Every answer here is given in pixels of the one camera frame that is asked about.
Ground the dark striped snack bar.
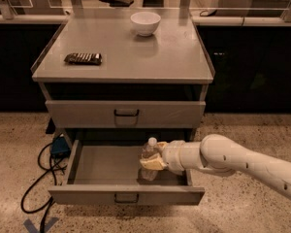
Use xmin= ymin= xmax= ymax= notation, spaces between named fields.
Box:
xmin=64 ymin=52 xmax=102 ymax=66

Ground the closed upper grey drawer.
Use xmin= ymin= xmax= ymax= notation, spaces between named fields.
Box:
xmin=46 ymin=100 xmax=206 ymax=128

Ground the black floor cable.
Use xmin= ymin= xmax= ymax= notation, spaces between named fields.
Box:
xmin=20 ymin=142 xmax=68 ymax=233

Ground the open lower grey drawer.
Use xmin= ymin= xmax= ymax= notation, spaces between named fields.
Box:
xmin=49 ymin=140 xmax=205 ymax=206

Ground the blue power box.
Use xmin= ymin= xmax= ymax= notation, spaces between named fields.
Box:
xmin=50 ymin=137 xmax=71 ymax=158

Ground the white ceramic bowl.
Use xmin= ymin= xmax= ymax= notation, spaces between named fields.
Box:
xmin=130 ymin=12 xmax=161 ymax=36

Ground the black chair armrest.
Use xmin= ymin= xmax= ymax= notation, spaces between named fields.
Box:
xmin=99 ymin=0 xmax=134 ymax=7

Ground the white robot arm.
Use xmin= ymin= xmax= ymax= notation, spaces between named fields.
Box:
xmin=140 ymin=134 xmax=291 ymax=200

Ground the grey drawer cabinet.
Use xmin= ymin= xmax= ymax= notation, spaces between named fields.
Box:
xmin=33 ymin=8 xmax=214 ymax=143

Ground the clear plastic water bottle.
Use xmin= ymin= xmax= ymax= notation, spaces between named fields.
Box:
xmin=140 ymin=137 xmax=158 ymax=182

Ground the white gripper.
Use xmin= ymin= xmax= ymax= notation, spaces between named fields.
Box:
xmin=140 ymin=141 xmax=184 ymax=175

